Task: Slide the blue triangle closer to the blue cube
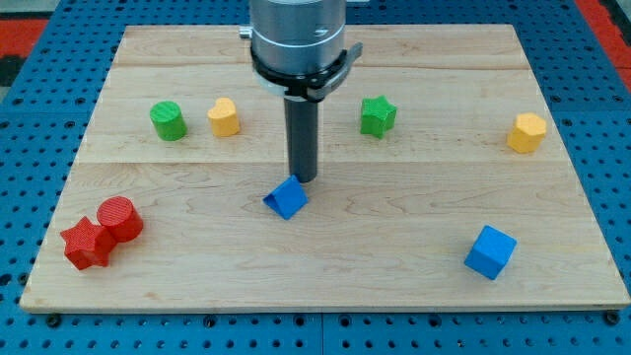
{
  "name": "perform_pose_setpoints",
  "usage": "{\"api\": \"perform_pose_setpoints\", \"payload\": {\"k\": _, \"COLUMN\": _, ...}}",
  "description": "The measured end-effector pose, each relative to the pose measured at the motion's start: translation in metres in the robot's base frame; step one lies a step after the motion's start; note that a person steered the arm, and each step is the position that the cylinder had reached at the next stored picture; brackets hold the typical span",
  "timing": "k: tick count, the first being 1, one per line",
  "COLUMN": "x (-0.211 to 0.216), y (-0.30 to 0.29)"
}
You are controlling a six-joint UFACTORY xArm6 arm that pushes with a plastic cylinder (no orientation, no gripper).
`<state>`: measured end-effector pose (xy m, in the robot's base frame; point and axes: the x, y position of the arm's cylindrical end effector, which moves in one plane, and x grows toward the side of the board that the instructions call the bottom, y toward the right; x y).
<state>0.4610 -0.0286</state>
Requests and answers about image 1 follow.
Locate red star block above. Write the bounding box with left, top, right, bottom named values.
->
left=60, top=216, right=117, bottom=270

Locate yellow hexagon block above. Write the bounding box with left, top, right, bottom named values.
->
left=506, top=112, right=547, bottom=154

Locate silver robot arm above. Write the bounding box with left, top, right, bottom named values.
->
left=240, top=0, right=363, bottom=182

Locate yellow heart block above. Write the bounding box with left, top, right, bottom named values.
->
left=207, top=97, right=241, bottom=137

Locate red cylinder block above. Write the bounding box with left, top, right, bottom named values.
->
left=97, top=196, right=144, bottom=243

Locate wooden board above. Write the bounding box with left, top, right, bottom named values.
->
left=20, top=25, right=630, bottom=314

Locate blue triangle block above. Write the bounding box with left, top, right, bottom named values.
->
left=263, top=175, right=309, bottom=220

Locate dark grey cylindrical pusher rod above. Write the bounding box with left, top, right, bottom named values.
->
left=284, top=99, right=318, bottom=182

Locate blue cube block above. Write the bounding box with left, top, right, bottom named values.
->
left=464, top=225, right=518, bottom=280

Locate black clamp ring mount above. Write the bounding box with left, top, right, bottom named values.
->
left=250, top=42, right=363, bottom=103

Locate green star block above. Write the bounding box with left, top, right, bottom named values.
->
left=360, top=96, right=397, bottom=139

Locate green cylinder block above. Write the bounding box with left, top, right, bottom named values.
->
left=150, top=101, right=187, bottom=141

